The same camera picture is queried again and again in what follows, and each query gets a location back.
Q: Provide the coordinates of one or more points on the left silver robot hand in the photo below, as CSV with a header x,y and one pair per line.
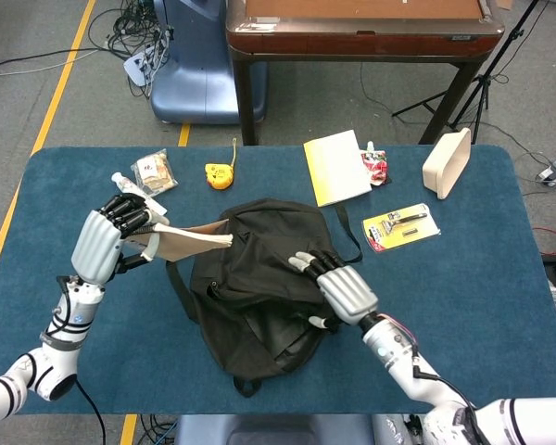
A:
x,y
95,245

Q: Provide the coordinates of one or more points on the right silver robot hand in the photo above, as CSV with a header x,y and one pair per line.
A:
x,y
347,292

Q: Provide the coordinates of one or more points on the black fabric backpack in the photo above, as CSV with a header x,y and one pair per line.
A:
x,y
259,287

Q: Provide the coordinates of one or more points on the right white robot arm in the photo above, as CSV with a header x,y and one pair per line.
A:
x,y
398,357

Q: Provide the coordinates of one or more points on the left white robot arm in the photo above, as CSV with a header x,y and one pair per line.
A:
x,y
65,334

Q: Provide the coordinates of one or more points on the bread packet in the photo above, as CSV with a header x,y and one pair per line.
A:
x,y
155,171

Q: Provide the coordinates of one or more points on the white squeeze tube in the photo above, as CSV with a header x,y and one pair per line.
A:
x,y
130,185

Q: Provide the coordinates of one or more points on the blue felt table cloth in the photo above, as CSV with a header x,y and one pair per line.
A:
x,y
468,301

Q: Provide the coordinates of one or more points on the yellow notebook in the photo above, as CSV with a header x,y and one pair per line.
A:
x,y
336,169

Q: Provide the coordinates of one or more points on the red snack pouch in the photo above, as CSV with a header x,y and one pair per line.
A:
x,y
375,167

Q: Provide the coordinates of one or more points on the yellow tape measure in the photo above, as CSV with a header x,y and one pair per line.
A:
x,y
218,176

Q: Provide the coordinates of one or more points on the blue-grey robot torso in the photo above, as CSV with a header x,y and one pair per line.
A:
x,y
278,431

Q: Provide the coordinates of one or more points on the beige plastic container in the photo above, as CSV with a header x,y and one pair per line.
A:
x,y
445,169

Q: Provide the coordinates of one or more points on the white power strip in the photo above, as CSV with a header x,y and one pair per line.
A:
x,y
136,67

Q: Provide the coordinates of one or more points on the blue robot kiosk base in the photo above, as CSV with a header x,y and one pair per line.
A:
x,y
190,83

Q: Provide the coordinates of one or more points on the brown mahjong table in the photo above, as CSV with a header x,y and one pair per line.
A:
x,y
352,44

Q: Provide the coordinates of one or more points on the black tripod stand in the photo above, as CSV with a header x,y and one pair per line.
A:
x,y
484,74

